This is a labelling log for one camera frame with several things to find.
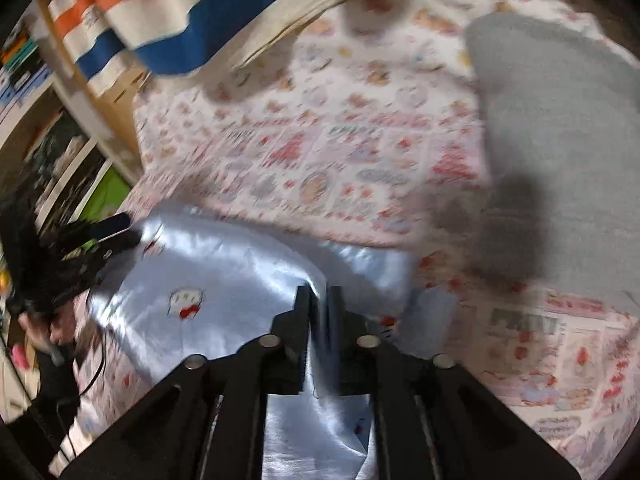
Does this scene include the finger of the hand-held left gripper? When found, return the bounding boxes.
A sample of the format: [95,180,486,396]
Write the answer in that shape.
[90,212,132,241]
[97,230,142,261]

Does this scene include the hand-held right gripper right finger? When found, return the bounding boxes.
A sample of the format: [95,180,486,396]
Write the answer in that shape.
[327,285,583,480]

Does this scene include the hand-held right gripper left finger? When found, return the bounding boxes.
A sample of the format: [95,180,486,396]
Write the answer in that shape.
[59,284,313,480]

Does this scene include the light blue satin cat-print pants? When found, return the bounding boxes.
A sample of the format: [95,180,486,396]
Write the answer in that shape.
[75,207,461,480]

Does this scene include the person's left hand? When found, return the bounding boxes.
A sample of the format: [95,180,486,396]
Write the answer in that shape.
[22,302,77,367]

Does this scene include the green storage bin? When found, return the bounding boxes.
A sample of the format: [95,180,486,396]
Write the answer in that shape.
[80,165,133,226]

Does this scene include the white shelf unit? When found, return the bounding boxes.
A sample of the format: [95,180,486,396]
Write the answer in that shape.
[0,50,113,226]

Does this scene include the striped hanging curtain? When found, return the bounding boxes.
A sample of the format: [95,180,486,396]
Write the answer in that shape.
[42,0,351,78]

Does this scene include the white bear-print sheet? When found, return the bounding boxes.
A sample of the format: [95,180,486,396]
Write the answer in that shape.
[135,0,611,131]

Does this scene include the grey sweatpants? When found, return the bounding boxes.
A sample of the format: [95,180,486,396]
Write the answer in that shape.
[462,12,640,301]

